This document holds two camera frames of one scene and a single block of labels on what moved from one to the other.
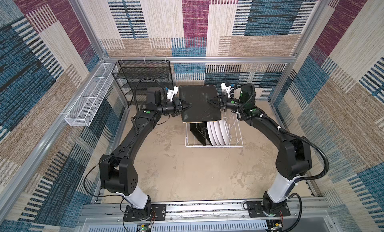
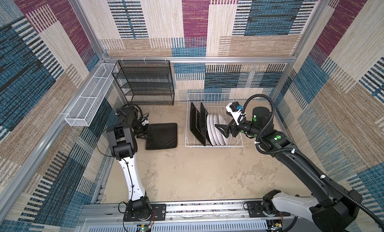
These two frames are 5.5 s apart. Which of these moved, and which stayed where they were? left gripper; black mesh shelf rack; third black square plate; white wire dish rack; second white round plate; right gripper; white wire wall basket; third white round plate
Moved: right gripper; left gripper
Stayed: second white round plate; third white round plate; white wire dish rack; third black square plate; white wire wall basket; black mesh shelf rack
